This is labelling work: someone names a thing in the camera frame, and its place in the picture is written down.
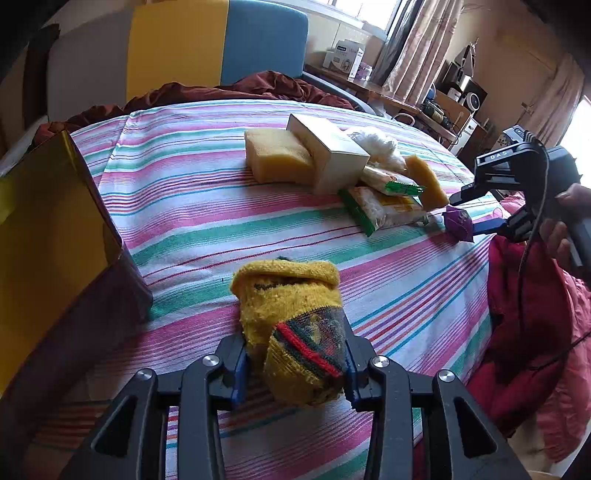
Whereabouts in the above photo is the purple snack packet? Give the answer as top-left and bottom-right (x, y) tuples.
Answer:
(442, 206), (475, 244)

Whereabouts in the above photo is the maroon blanket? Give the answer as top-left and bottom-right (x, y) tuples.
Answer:
(37, 71), (356, 144)

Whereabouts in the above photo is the red quilt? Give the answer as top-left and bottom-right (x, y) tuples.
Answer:
(462, 194), (591, 467)

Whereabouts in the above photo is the large yellow sponge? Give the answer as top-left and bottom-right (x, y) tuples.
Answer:
(244, 129), (328, 185)

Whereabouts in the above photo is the black stereo speaker set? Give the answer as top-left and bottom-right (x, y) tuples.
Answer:
(438, 60), (488, 112)

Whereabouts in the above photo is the white appliance box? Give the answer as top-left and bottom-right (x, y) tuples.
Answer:
(323, 39), (365, 77)

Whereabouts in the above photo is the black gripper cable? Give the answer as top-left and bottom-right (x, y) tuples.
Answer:
(517, 138), (591, 370)

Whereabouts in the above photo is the yellow striped sock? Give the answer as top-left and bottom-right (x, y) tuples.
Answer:
(229, 258), (352, 407)

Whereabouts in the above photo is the person's right hand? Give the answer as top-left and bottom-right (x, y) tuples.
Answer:
(538, 182), (591, 271)

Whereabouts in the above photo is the cracker packet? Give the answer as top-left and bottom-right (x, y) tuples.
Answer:
(339, 186), (430, 237)
(360, 165), (426, 197)

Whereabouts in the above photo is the white plastic bag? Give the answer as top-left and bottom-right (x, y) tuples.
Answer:
(348, 128), (407, 171)

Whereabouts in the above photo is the patterned curtain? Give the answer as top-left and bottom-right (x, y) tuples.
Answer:
(369, 0), (465, 109)

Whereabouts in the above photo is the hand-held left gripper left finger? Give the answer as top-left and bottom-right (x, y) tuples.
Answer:
(60, 335), (252, 480)

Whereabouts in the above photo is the white carton box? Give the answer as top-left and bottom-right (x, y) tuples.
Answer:
(287, 113), (371, 195)

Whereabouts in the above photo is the window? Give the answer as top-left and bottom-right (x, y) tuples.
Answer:
(330, 0), (402, 31)

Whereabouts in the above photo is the wooden desk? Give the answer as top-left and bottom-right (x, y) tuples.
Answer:
(305, 65), (462, 144)

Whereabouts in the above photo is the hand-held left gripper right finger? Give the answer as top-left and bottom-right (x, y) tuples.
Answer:
(342, 332), (532, 480)

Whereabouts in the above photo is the beige curtain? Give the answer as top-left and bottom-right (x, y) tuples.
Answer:
(522, 51), (587, 148)

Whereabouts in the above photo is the small yellow sponge wedge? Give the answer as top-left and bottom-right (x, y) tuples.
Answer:
(405, 154), (450, 210)

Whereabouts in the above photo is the gold cardboard box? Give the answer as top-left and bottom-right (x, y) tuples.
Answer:
(0, 130), (154, 480)

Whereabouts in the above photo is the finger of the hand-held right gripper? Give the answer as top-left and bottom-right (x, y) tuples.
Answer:
(449, 178), (502, 207)
(471, 205), (541, 243)

